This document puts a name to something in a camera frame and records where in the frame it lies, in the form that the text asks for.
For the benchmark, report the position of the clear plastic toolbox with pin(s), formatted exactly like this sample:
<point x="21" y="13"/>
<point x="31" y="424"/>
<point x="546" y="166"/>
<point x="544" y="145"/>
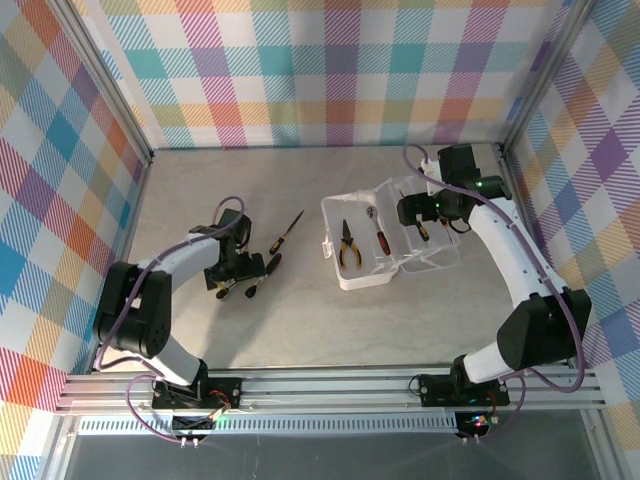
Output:
<point x="357" y="220"/>

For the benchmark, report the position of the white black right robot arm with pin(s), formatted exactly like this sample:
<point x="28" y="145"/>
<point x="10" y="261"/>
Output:
<point x="505" y="250"/>

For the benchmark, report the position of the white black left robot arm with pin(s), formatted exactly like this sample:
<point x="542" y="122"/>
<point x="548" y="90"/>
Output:
<point x="190" y="262"/>

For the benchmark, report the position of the aluminium table side rail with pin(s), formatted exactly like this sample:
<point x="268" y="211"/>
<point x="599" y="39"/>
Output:
<point x="141" y="190"/>
<point x="506" y="161"/>

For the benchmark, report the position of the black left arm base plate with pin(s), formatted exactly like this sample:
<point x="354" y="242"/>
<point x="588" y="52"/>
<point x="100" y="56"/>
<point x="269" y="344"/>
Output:
<point x="235" y="385"/>

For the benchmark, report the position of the aluminium mounting rail beam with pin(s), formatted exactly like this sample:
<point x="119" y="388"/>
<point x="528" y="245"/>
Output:
<point x="325" y="390"/>

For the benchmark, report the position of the black left connector bracket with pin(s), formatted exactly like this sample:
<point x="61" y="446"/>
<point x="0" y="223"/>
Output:
<point x="190" y="424"/>

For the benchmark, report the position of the aluminium frame post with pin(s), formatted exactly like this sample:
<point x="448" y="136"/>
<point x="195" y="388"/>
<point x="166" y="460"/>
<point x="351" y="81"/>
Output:
<point x="542" y="75"/>
<point x="107" y="80"/>

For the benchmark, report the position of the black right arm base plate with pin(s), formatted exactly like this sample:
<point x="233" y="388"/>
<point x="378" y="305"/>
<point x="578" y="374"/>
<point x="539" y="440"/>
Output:
<point x="435" y="390"/>

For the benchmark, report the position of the aluminium frame bar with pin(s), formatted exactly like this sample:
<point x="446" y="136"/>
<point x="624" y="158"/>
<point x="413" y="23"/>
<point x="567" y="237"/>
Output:
<point x="56" y="450"/>
<point x="600" y="450"/>

